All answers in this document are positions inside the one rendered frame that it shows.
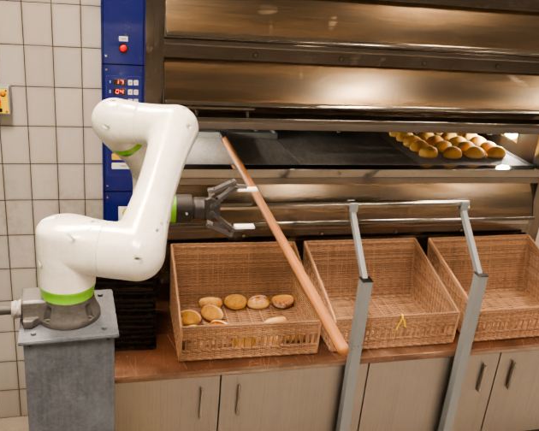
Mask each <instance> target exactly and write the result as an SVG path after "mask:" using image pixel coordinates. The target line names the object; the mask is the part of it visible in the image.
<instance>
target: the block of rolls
mask: <svg viewBox="0 0 539 431"><path fill-rule="evenodd" d="M388 133H389V135H390V136H391V137H396V140H397V141H400V142H403V145H404V146H407V147H410V150H411V151H416V152H418V154H419V155H420V156H421V157H425V158H434V157H436V156H437V155H438V152H443V156H444V157H445V158H450V159H458V158H461V156H462V153H465V156H467V157H469V158H483V157H484V154H485V153H487V156H488V157H493V158H503V157H505V156H506V151H505V149H503V148H502V147H500V146H497V145H495V143H493V142H491V141H486V139H485V138H483V137H481V136H478V135H477V134H476V133H419V134H415V133H396V132H388Z"/></svg>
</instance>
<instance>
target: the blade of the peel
mask: <svg viewBox="0 0 539 431"><path fill-rule="evenodd" d="M220 131H225V132H226V133H227V134H228V136H229V137H230V138H232V139H277V135H278V133H277V132H276V131H275V130H258V132H254V130H244V129H199V130H198V137H197V138H219V132H220Z"/></svg>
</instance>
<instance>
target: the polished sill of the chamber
mask: <svg viewBox="0 0 539 431"><path fill-rule="evenodd" d="M244 166H245V168H246V171H247V172H248V174H249V175H250V176H251V178H377V177H539V168H538V167H536V166H523V165H244ZM181 178H242V177H241V175H240V172H239V170H238V169H237V167H236V166H235V165H226V164H185V166H184V168H183V171H182V174H181Z"/></svg>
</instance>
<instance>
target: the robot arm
mask: <svg viewBox="0 0 539 431"><path fill-rule="evenodd" d="M92 128H93V131H94V132H95V134H97V136H98V137H99V138H100V139H101V140H102V141H103V143H104V144H105V145H106V146H107V147H108V148H109V149H110V150H112V151H113V152H114V153H115V154H116V155H117V156H118V157H120V158H121V159H122V160H123V161H124V162H125V163H126V164H127V166H128V167H129V169H130V171H131V173H132V178H133V196H132V197H131V199H130V202H129V204H128V206H127V209H126V211H125V213H124V215H123V217H122V219H121V220H119V221H104V220H99V219H95V218H91V217H87V216H83V215H76V214H57V215H51V216H48V217H46V218H44V219H43V220H42V221H41V222H40V223H39V224H38V225H37V227H36V252H37V267H38V286H39V287H35V288H22V289H21V299H19V300H18V301H17V300H14V301H12V302H11V305H0V316H3V315H11V317H12V318H14V319H17V318H20V319H21V324H22V325H23V328H24V329H27V328H34V327H36V326H38V325H39V324H41V325H42V326H44V327H46V328H49V329H54V330H61V331H68V330H75V329H79V328H84V327H87V326H89V325H91V324H93V323H94V322H95V321H96V320H97V319H98V318H99V316H100V311H101V307H100V304H99V302H98V301H97V300H96V297H95V294H94V287H95V284H96V277H103V278H110V279H117V280H130V281H143V280H147V279H150V278H151V277H152V276H153V275H155V274H156V273H157V272H158V271H159V270H160V268H161V267H162V266H163V262H164V259H165V253H166V244H167V238H168V230H169V223H170V222H191V221H192V220H193V219H194V220H204V219H205V220H207V222H206V223H205V225H206V227H207V228H211V229H215V230H216V231H218V232H220V233H224V234H226V235H227V236H229V237H232V236H233V233H234V232H243V231H244V229H255V227H254V225H253V224H234V225H233V226H232V225H231V224H230V223H228V222H227V221H226V220H225V219H223V218H222V217H221V216H220V214H221V211H220V208H221V204H220V202H222V201H223V199H225V198H226V197H228V196H229V195H230V194H231V193H233V192H234V191H236V190H237V192H258V189H257V188H256V187H255V186H247V185H246V184H237V183H236V180H235V179H231V180H229V181H226V182H224V183H222V184H221V185H219V186H215V187H211V188H208V189H207V191H208V194H209V197H206V198H204V197H194V198H193V197H192V195H191V194H176V190H177V186H178V184H179V181H180V178H181V174H182V171H183V168H184V166H185V164H186V161H187V158H188V156H189V153H190V151H191V149H192V147H193V145H194V143H195V141H196V139H197V137H198V121H197V118H196V117H195V115H194V114H193V112H192V111H191V110H189V109H188V108H186V107H184V106H181V105H176V104H153V103H138V102H134V101H129V100H125V99H121V98H116V97H112V98H107V99H105V100H103V101H101V102H100V103H99V104H98V105H97V106H96V107H95V108H94V110H93V112H92ZM228 187H229V189H227V190H226V191H225V192H223V193H222V194H220V195H218V196H217V197H215V198H213V197H212V195H214V194H215V193H217V192H220V191H222V190H224V189H226V188H228ZM214 218H216V219H217V220H218V221H219V222H220V223H222V224H223V225H224V226H225V227H227V228H228V229H229V230H227V229H226V228H224V227H220V226H218V225H216V224H215V223H213V222H212V221H211V220H212V219H214Z"/></svg>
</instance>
